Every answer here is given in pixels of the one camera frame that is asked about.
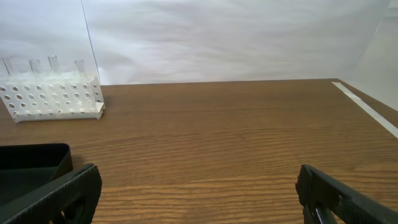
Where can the white test tube rack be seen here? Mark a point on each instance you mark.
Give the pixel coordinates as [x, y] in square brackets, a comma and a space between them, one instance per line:
[56, 102]

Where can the black tray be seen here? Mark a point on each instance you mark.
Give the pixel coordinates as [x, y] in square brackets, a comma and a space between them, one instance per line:
[25, 174]

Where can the clear test tube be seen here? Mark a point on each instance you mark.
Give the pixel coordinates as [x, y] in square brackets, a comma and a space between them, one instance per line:
[53, 63]
[9, 67]
[79, 66]
[35, 67]

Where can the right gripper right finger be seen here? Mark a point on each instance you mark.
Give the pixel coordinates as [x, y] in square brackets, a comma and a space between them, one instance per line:
[335, 194]

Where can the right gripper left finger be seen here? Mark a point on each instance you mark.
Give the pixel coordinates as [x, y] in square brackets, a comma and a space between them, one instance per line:
[62, 196]

